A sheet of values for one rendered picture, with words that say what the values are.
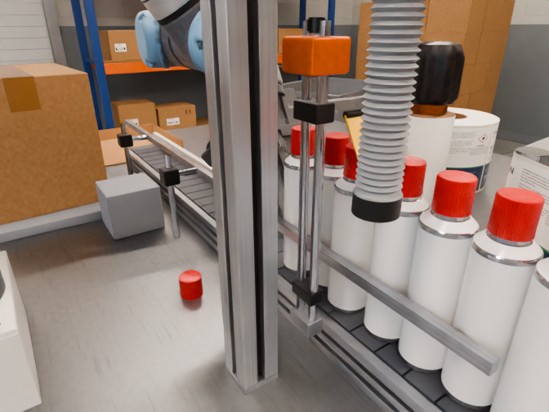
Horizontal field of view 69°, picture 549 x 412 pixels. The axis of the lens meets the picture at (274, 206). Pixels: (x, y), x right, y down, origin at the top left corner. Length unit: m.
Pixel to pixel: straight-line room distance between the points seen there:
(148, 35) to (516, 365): 0.54
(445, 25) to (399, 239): 3.53
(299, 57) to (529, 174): 0.31
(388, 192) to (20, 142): 0.74
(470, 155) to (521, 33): 4.35
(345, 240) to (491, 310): 0.17
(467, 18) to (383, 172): 3.55
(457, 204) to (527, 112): 4.82
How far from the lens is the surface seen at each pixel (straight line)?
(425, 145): 0.71
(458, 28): 3.84
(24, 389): 0.53
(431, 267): 0.39
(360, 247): 0.47
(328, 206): 0.49
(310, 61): 0.34
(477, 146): 0.90
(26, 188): 0.92
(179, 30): 0.48
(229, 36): 0.32
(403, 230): 0.41
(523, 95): 5.19
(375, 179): 0.28
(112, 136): 1.56
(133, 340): 0.58
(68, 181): 0.93
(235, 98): 0.33
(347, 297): 0.50
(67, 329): 0.63
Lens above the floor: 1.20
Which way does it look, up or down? 24 degrees down
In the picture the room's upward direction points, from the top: straight up
